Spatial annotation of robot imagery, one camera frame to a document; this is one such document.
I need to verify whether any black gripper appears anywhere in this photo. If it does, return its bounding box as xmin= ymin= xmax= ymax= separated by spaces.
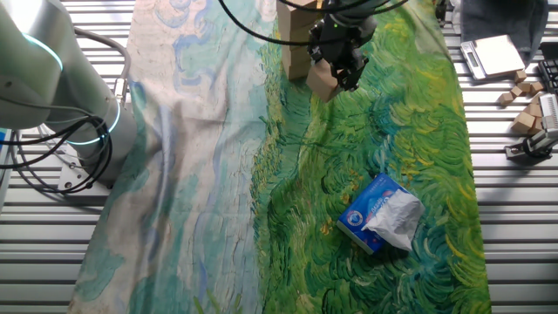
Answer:
xmin=307 ymin=12 xmax=378 ymax=93

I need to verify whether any blue tissue pack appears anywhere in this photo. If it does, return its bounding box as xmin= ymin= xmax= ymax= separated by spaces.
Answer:
xmin=335 ymin=172 xmax=426 ymax=256

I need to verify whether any silver digital scale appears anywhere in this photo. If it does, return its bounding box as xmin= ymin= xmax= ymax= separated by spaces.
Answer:
xmin=459 ymin=33 xmax=527 ymax=82

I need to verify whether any green blue painted cloth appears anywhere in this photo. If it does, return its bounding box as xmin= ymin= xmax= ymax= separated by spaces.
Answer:
xmin=67 ymin=0 xmax=493 ymax=314

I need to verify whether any dark grey cloth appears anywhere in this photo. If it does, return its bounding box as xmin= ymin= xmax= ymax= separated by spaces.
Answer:
xmin=459 ymin=0 xmax=549 ymax=66

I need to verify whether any black keyboard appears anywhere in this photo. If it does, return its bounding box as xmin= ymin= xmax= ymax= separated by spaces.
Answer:
xmin=536 ymin=58 xmax=558 ymax=95

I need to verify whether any white ribbed device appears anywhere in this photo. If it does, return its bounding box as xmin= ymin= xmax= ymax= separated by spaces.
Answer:
xmin=539 ymin=92 xmax=558 ymax=131

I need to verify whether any white blue box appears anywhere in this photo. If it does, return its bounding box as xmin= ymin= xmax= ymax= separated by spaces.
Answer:
xmin=0 ymin=128 xmax=14 ymax=210

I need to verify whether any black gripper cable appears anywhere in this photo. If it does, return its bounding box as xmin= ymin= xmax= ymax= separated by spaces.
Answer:
xmin=216 ymin=0 xmax=317 ymax=47

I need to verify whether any grey hose with connector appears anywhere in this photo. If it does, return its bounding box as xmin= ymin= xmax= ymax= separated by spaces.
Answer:
xmin=73 ymin=26 xmax=132 ymax=106

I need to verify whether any grey camera on stand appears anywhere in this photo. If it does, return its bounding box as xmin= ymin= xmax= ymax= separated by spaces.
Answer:
xmin=504 ymin=128 xmax=558 ymax=161

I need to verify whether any black base cable bundle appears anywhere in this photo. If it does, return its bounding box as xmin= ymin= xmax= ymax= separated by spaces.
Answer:
xmin=0 ymin=99 xmax=115 ymax=195

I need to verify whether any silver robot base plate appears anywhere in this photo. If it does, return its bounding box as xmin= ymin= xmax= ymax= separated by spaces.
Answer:
xmin=58 ymin=152 xmax=113 ymax=196

